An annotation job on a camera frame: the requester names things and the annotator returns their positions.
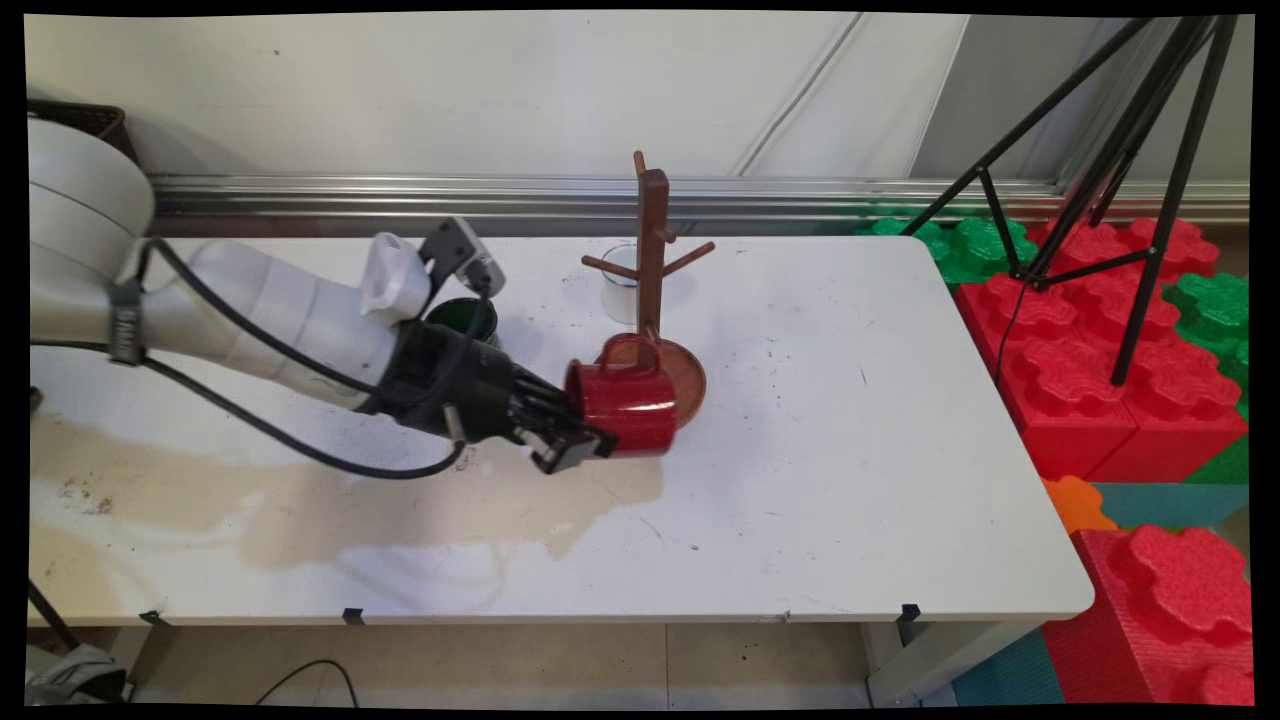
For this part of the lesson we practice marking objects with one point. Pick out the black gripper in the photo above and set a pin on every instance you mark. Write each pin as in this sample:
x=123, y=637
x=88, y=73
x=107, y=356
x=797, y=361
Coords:
x=460, y=395

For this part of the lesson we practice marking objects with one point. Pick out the white enamel mug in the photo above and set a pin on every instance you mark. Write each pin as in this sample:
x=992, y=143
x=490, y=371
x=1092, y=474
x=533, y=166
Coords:
x=618, y=300

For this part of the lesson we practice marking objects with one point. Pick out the brown wooden mug tree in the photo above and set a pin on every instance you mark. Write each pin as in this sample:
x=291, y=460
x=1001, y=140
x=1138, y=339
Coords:
x=652, y=230

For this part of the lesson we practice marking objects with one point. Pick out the black tripod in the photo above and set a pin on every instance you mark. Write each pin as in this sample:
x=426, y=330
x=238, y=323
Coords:
x=1187, y=150

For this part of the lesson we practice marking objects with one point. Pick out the red foam building block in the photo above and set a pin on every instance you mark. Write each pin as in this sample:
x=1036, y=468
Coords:
x=1150, y=620
x=1070, y=400
x=1185, y=245

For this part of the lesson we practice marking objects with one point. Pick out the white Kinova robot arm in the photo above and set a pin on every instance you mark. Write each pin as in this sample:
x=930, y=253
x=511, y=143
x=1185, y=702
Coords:
x=280, y=310

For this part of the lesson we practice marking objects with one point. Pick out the dark green enamel mug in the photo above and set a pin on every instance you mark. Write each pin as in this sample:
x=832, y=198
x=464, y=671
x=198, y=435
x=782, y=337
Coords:
x=462, y=318

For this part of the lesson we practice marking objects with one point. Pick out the white table leg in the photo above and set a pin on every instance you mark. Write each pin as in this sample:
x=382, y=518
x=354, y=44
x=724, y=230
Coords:
x=920, y=665

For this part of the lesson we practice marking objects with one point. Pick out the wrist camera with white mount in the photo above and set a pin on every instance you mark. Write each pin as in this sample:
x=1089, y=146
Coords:
x=395, y=280

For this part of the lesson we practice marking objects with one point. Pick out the orange foam piece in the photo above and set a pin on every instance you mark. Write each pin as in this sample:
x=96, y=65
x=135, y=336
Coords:
x=1075, y=500

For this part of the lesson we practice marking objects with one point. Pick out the teal foam block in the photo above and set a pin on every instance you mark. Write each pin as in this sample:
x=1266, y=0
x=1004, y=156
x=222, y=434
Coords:
x=1010, y=675

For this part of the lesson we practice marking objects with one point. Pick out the grey fabric bundle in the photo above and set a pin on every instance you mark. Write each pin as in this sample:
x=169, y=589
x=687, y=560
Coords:
x=75, y=680

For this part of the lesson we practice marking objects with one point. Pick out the red enamel mug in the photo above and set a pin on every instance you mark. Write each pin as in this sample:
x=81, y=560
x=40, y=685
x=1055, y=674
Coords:
x=630, y=410

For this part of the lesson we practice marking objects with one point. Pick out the green foam building block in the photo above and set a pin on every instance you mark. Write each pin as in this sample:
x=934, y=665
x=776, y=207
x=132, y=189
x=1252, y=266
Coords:
x=975, y=245
x=1215, y=305
x=1225, y=465

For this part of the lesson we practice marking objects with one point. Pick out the teal foam mat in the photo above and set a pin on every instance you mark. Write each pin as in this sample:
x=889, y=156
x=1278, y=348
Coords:
x=1170, y=505

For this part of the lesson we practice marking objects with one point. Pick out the aluminium wall rail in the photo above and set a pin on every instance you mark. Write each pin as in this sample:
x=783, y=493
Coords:
x=800, y=195

